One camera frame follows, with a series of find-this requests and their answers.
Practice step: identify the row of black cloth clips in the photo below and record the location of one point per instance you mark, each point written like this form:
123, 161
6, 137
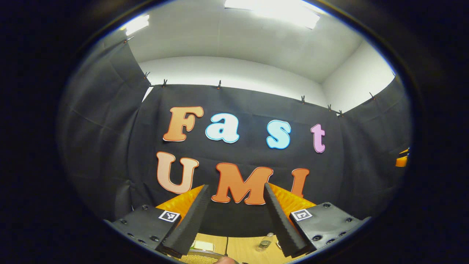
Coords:
303, 99

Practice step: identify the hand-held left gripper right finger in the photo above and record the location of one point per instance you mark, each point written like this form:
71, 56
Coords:
284, 227

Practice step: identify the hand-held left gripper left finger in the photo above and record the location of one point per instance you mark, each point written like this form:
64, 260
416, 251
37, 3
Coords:
194, 223

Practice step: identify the clear plastic water bottle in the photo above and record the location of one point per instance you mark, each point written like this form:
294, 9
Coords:
264, 242

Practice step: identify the stainless steel pot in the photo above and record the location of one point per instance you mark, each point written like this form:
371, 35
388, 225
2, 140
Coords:
205, 253

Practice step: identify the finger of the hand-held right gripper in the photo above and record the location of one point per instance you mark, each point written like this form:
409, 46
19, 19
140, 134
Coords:
402, 160

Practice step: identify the pile of yellow soybeans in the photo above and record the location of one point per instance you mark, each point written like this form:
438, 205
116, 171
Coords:
198, 259

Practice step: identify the small ceiling light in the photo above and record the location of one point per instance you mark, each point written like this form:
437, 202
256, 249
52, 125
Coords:
136, 25

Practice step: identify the large ceiling light panel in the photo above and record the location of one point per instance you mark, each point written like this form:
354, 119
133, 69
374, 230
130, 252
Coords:
278, 11

